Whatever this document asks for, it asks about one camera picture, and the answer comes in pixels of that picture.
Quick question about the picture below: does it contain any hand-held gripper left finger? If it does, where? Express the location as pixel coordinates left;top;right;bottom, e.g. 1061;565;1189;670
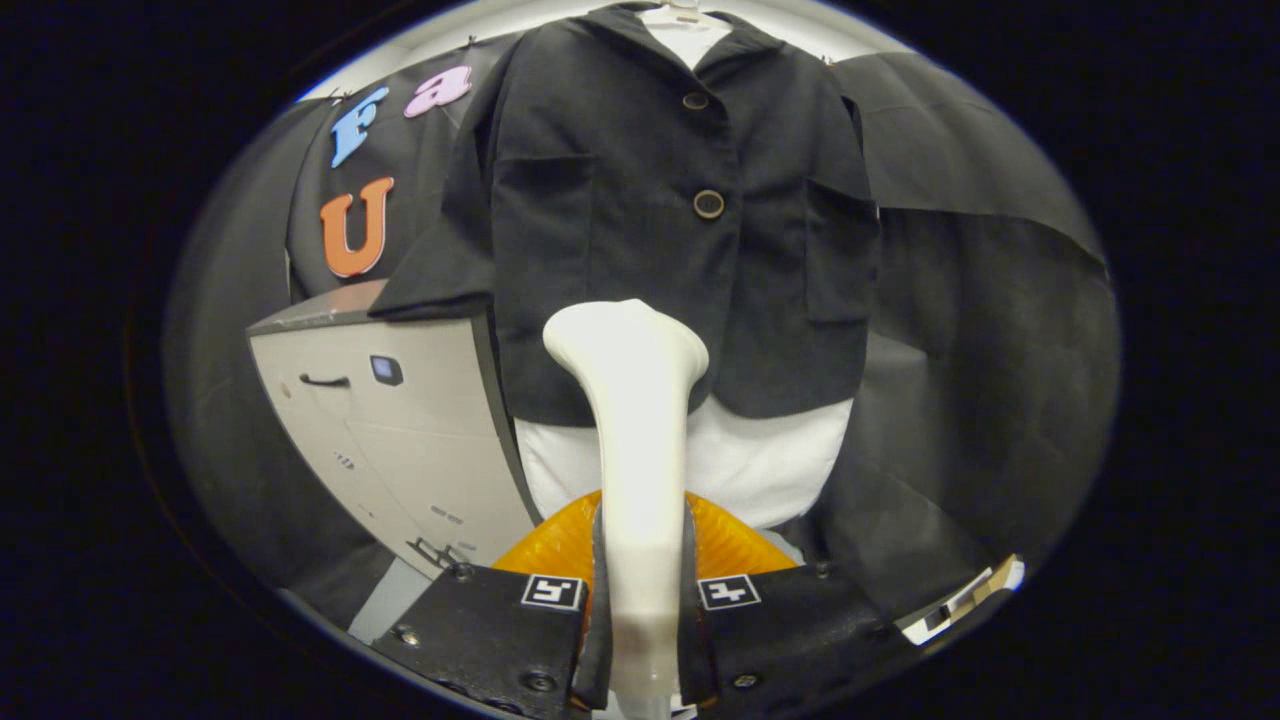
375;495;614;720

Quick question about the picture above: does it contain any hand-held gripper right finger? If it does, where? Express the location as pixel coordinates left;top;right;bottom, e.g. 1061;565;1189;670
680;492;921;716

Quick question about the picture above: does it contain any white garment steamer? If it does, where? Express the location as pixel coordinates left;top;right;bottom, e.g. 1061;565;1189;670
543;298;709;701

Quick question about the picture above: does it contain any black suit jacket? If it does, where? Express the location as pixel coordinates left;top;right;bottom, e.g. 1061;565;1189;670
370;5;881;429

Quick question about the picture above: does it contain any white mannequin torso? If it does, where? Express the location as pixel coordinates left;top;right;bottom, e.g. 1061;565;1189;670
515;5;854;531

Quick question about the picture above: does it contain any white cardboard piece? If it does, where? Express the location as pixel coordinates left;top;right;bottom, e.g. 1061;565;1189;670
898;555;1027;647

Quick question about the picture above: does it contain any grey cabinet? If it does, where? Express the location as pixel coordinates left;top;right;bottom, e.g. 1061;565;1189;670
247;280;541;581

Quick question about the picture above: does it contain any black backdrop cloth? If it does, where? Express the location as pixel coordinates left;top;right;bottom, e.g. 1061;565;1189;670
165;40;1121;626

